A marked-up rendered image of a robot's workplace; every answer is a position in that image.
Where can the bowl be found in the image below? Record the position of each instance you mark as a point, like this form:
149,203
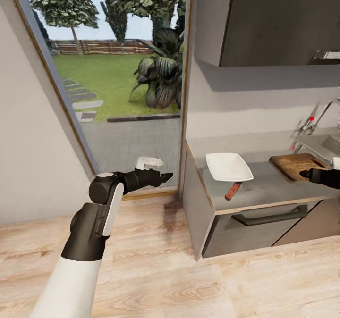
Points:
228,167

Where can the drop in sink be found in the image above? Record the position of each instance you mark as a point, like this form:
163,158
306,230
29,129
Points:
327,146

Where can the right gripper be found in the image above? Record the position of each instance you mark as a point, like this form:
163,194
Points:
321,176

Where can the cutting board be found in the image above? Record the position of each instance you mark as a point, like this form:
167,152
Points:
291,165

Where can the parer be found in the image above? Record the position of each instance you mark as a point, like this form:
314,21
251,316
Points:
233,190

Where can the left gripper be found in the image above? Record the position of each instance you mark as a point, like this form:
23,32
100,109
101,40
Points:
150,177

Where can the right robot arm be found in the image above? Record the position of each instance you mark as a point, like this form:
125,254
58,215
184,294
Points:
330,177

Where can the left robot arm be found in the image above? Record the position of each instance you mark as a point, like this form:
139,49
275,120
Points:
69,292

